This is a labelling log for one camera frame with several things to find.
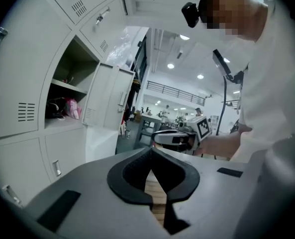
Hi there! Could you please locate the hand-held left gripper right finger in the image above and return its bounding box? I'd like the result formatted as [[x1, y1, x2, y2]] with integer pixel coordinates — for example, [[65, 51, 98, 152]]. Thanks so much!
[[151, 147, 259, 239]]

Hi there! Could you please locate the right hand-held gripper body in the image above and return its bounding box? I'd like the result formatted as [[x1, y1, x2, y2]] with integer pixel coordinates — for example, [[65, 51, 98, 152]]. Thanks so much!
[[178, 115, 211, 144]]

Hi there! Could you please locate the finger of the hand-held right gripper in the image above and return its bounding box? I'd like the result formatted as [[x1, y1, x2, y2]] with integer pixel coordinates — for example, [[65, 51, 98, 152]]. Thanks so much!
[[152, 129, 189, 146]]

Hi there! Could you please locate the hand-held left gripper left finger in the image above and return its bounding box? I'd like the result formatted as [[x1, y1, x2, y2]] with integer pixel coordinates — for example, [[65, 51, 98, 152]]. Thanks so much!
[[25, 147, 169, 239]]

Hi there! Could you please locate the grey metal locker door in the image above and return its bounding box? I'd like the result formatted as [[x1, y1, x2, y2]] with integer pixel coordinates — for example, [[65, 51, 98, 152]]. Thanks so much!
[[82, 62, 136, 131], [0, 0, 72, 140]]

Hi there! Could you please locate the grey metal locker cabinet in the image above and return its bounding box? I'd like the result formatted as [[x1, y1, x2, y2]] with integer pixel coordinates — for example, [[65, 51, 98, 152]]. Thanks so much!
[[0, 0, 138, 209]]

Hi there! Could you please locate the person's right forearm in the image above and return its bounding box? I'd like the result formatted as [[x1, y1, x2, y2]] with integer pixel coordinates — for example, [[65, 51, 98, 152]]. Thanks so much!
[[199, 123, 254, 159]]

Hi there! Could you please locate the person's right hand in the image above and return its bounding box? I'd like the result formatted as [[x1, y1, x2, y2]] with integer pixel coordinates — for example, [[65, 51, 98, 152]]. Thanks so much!
[[181, 134, 205, 157]]

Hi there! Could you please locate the dark desk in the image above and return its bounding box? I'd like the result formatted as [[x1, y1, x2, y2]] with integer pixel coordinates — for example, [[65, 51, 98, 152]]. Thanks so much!
[[134, 113, 163, 149]]

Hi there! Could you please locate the metal railing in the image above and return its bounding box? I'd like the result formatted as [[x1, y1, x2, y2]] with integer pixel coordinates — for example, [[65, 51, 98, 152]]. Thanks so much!
[[146, 80, 205, 107]]

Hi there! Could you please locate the wooden plank platform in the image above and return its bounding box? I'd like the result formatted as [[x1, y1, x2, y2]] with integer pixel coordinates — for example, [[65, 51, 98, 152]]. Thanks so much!
[[144, 178, 168, 226]]

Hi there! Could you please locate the large white box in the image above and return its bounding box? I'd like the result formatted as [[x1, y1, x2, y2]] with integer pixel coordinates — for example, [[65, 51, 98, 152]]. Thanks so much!
[[86, 127, 121, 163]]

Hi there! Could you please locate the black chest-mounted device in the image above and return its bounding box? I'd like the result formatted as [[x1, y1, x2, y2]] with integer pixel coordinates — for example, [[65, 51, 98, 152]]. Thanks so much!
[[212, 49, 245, 84]]

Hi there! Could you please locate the person's light t-shirt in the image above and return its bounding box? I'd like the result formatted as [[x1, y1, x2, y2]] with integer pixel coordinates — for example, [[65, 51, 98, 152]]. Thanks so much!
[[230, 0, 295, 164]]

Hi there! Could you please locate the pink bag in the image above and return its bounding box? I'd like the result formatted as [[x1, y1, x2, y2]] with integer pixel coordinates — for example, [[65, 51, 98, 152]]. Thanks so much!
[[64, 97, 83, 120]]

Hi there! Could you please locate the plastic-wrapped bottle pack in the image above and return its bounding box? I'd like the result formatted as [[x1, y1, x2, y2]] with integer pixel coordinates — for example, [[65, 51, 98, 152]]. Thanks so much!
[[106, 26, 139, 68]]

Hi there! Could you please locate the person's head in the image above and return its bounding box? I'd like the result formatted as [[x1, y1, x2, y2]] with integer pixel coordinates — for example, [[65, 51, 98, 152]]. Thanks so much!
[[199, 0, 270, 43]]

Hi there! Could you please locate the thick black cable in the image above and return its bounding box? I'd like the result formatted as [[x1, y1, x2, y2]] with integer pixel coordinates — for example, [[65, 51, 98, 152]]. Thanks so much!
[[218, 74, 229, 135]]

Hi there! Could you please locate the black corded item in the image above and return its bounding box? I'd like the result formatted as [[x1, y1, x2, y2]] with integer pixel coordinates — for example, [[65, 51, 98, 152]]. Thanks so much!
[[46, 97, 68, 120]]

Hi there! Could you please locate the black head-mounted camera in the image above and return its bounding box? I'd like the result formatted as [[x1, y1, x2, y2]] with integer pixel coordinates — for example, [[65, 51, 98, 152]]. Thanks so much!
[[181, 1, 201, 29]]

